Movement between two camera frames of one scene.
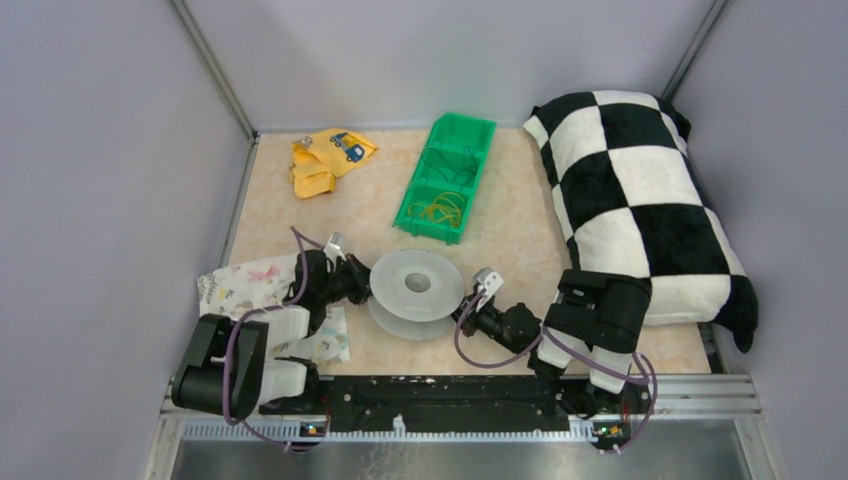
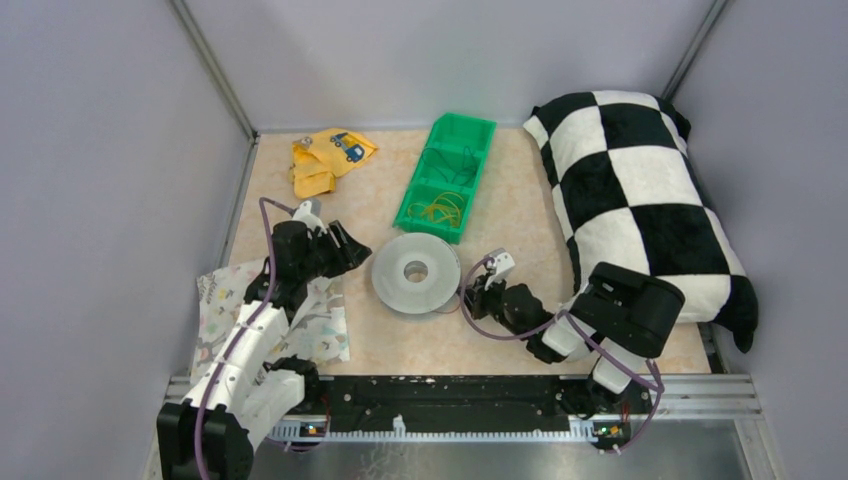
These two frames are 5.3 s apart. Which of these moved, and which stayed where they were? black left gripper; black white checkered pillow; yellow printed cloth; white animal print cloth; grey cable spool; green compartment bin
Moved: grey cable spool; black left gripper
Stayed: white animal print cloth; green compartment bin; yellow printed cloth; black white checkered pillow
